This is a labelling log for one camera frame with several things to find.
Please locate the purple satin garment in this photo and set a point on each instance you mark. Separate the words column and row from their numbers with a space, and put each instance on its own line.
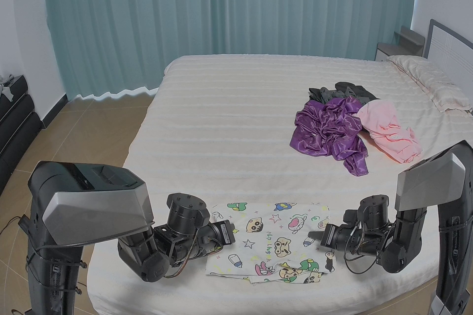
column 325, row 129

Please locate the bed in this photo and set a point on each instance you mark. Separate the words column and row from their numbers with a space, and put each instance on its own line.
column 240, row 121

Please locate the cream pillow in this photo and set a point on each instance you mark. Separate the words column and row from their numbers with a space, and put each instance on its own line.
column 428, row 81

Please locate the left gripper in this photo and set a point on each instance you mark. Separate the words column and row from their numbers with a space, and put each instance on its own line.
column 225, row 232

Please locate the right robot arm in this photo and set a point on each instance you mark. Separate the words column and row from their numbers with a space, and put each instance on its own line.
column 428, row 180

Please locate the black chest of drawers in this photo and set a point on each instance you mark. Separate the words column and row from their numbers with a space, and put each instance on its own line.
column 18, row 129

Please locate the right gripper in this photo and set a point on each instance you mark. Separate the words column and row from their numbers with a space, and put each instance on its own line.
column 340, row 238

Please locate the black garment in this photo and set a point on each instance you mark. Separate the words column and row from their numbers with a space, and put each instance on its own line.
column 354, row 89

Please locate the grey white bedside table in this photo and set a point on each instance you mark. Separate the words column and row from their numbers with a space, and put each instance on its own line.
column 386, row 50

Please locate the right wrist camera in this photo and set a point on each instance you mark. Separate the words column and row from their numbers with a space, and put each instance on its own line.
column 351, row 217

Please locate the pink garment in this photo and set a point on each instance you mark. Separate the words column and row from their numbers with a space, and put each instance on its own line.
column 384, row 125

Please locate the grey white cloth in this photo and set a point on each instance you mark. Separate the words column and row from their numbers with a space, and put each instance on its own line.
column 7, row 88

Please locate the white printed pyjama top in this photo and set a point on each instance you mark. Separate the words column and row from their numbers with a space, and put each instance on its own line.
column 266, row 239

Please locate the grey garment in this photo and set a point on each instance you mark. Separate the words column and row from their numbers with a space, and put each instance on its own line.
column 329, row 94

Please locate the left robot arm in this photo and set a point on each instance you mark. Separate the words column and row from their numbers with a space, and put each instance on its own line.
column 92, row 206

